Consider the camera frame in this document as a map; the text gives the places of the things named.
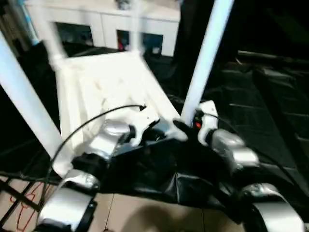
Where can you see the white plastic table top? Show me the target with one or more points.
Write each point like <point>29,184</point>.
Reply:
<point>96,79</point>

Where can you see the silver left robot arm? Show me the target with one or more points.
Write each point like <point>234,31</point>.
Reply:
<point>108,139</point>

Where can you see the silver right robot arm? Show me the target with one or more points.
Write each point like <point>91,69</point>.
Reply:
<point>234,147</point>

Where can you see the black plastic mat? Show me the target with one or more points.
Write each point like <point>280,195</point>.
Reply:
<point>253,101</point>

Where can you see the white jar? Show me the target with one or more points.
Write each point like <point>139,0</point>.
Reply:
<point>156,50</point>

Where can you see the red container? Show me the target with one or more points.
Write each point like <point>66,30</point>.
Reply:
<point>120,42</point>

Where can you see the grey rounded robot part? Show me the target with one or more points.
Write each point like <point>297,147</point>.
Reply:
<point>106,230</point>

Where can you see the black backdrop cloth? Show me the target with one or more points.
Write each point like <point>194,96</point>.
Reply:
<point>265,24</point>

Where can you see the white sideboard cabinet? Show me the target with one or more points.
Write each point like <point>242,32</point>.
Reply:
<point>96,14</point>

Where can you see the clear bag of dark parts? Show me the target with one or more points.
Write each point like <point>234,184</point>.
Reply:
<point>122,3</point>

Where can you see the blue printed panel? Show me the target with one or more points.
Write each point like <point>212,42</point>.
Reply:
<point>29,21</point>

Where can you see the grey tripod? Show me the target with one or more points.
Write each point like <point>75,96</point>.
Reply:
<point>9,24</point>

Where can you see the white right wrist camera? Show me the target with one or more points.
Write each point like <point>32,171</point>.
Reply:
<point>208,113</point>

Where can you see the black folding stand frame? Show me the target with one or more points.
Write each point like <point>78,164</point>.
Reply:
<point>19,195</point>

